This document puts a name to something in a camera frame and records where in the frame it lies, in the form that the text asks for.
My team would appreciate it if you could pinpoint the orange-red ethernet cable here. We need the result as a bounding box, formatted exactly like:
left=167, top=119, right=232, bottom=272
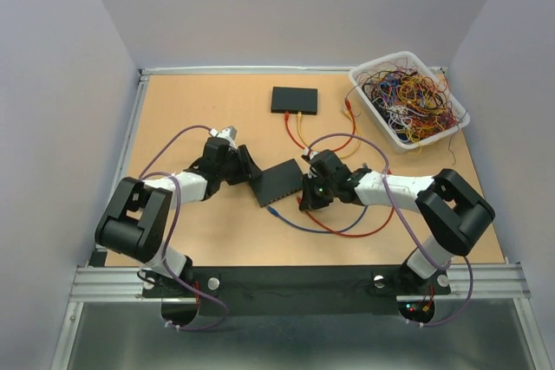
left=296, top=196, right=395, bottom=238

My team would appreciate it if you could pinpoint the long black network switch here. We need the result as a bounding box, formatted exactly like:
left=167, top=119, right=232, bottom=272
left=249, top=159, right=303, bottom=208

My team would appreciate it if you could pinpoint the yellow ethernet cable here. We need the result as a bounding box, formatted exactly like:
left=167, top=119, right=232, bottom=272
left=296, top=105, right=363, bottom=160

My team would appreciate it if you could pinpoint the small black network switch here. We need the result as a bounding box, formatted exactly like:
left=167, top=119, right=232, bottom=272
left=271, top=87, right=318, bottom=115

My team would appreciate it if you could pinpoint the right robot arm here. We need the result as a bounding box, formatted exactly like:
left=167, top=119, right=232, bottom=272
left=299, top=150, right=495, bottom=281

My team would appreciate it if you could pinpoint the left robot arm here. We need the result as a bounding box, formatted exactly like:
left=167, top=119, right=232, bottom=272
left=95, top=138, right=262, bottom=284

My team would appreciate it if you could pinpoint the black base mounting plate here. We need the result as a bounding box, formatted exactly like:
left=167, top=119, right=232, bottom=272
left=141, top=264, right=450, bottom=316

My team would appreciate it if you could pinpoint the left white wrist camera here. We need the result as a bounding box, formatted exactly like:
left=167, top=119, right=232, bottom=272
left=209, top=126, right=238, bottom=142

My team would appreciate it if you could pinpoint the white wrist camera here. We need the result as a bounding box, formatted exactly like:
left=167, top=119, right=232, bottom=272
left=301, top=147, right=319, bottom=162
left=209, top=126, right=238, bottom=142

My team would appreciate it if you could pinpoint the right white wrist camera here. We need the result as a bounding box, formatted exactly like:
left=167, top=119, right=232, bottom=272
left=301, top=147, right=319, bottom=162

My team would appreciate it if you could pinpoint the blue ethernet cable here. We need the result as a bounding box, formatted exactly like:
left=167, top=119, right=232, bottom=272
left=265, top=204, right=370, bottom=235

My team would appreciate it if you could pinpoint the red ethernet cable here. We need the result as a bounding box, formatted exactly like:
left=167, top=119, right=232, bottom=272
left=283, top=101, right=358, bottom=151

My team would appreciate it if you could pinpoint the white plastic wire bin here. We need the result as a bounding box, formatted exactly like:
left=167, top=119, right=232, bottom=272
left=349, top=51, right=470, bottom=153

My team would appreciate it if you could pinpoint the tangled coloured wire pile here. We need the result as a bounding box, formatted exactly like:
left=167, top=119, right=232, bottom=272
left=345, top=54, right=461, bottom=166

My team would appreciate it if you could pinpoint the aluminium frame rail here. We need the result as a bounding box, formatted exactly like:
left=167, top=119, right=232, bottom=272
left=51, top=66, right=545, bottom=369

